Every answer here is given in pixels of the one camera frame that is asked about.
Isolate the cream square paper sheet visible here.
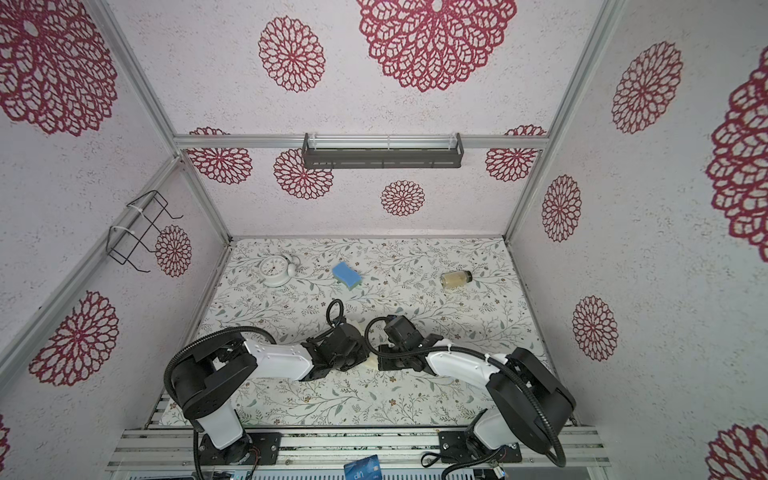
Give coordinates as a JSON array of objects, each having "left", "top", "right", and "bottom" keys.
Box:
[{"left": 359, "top": 355, "right": 380, "bottom": 372}]

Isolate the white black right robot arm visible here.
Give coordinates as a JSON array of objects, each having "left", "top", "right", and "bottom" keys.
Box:
[{"left": 363, "top": 315, "right": 576, "bottom": 467}]

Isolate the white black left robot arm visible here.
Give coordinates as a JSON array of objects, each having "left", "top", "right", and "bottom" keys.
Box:
[{"left": 163, "top": 322, "right": 369, "bottom": 451}]

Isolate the blue yellow sponge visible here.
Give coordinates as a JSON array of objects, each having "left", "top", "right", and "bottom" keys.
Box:
[{"left": 331, "top": 262, "right": 362, "bottom": 290}]

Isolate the glass jar with black lid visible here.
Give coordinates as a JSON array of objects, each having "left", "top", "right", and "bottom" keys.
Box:
[{"left": 440, "top": 270, "right": 473, "bottom": 290}]

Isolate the white alarm clock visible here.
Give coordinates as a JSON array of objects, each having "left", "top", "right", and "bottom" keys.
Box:
[{"left": 258, "top": 254, "right": 301, "bottom": 288}]

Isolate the blue card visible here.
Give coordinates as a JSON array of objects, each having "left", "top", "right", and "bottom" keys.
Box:
[{"left": 343, "top": 455, "right": 383, "bottom": 480}]

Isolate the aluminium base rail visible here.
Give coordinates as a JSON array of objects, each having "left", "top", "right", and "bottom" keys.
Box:
[{"left": 105, "top": 426, "right": 613, "bottom": 479}]

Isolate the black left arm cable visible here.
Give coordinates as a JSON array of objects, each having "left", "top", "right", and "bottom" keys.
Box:
[{"left": 163, "top": 298, "right": 347, "bottom": 409}]

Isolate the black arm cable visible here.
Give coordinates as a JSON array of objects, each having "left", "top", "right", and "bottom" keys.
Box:
[
  {"left": 163, "top": 298, "right": 347, "bottom": 409},
  {"left": 363, "top": 315, "right": 568, "bottom": 469}
]

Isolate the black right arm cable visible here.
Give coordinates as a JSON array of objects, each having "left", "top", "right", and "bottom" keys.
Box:
[{"left": 363, "top": 315, "right": 568, "bottom": 469}]

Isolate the black wire wall basket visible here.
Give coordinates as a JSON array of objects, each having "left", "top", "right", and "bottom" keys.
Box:
[{"left": 105, "top": 189, "right": 183, "bottom": 274}]

